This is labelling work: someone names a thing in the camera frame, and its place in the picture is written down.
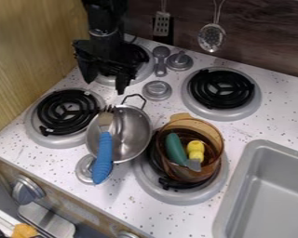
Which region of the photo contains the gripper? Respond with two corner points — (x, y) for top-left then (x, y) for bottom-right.
(72, 39), (152, 96)

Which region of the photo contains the silver pot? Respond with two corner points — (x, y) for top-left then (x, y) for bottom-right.
(84, 93), (155, 165)

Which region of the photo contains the silver slotted spatula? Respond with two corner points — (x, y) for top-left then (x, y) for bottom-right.
(151, 0), (174, 38)

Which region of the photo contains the silver strainer spoon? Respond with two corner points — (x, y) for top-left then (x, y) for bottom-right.
(196, 0), (229, 53)

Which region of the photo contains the toy stove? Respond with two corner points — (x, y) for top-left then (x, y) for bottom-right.
(23, 41), (264, 207)

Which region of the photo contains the clear brown cup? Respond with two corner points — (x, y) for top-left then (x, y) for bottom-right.
(154, 112), (226, 184)

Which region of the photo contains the yellow toy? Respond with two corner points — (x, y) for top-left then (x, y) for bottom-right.
(10, 223), (40, 238)

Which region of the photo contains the toy sink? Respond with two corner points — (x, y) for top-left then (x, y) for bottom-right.
(210, 139), (298, 238)

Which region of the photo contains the green handled tool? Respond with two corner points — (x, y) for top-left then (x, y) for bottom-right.
(164, 132), (191, 168)

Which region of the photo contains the yellow handled tool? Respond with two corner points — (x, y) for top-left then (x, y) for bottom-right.
(184, 139), (207, 173)

